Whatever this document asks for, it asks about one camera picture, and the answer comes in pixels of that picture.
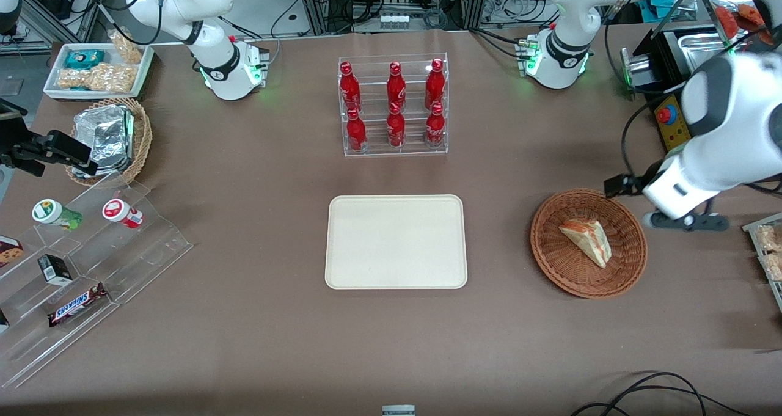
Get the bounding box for triangle sandwich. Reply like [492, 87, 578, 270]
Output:
[559, 219, 612, 269]

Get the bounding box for white rectangular snack tray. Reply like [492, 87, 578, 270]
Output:
[43, 42, 155, 101]

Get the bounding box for light wicker basket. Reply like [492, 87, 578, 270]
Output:
[65, 97, 153, 188]

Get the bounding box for round brown wicker basket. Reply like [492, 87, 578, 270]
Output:
[530, 188, 648, 299]

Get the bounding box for cream plastic tray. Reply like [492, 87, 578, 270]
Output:
[324, 194, 468, 290]

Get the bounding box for silver foil packages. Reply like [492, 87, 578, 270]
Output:
[72, 104, 136, 177]

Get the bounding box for green lid cup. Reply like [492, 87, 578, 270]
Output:
[32, 199, 83, 232]

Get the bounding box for large clear bag of crackers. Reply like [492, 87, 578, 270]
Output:
[57, 62, 136, 93]

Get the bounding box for red lid cup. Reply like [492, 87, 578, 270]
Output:
[102, 199, 144, 229]

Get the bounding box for cookie box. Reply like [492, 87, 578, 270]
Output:
[0, 236, 24, 268]

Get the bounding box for teal snack packet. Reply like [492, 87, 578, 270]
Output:
[64, 49, 105, 70]

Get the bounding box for small black box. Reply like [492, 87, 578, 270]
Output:
[38, 254, 73, 286]

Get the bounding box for small clear bag of crackers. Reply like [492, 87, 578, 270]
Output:
[108, 29, 144, 65]

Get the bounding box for clear acrylic stepped shelf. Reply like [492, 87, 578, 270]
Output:
[0, 172, 194, 389]

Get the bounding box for black food warmer cabinet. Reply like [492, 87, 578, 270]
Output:
[620, 0, 782, 155]

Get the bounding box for snickers bar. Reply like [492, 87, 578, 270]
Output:
[48, 283, 109, 327]

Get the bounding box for red food packet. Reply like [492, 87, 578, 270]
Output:
[715, 3, 774, 45]

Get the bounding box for teal paper item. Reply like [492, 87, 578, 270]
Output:
[641, 0, 675, 21]

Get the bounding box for red cola bottle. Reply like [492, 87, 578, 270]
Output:
[339, 62, 361, 114]
[425, 59, 445, 111]
[346, 108, 368, 153]
[386, 62, 407, 112]
[387, 101, 406, 148]
[425, 101, 446, 148]

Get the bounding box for clear acrylic bottle rack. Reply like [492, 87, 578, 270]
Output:
[338, 53, 450, 158]

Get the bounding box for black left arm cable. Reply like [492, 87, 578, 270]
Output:
[604, 97, 668, 198]

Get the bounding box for black floor cables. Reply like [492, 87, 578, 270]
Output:
[570, 371, 753, 416]

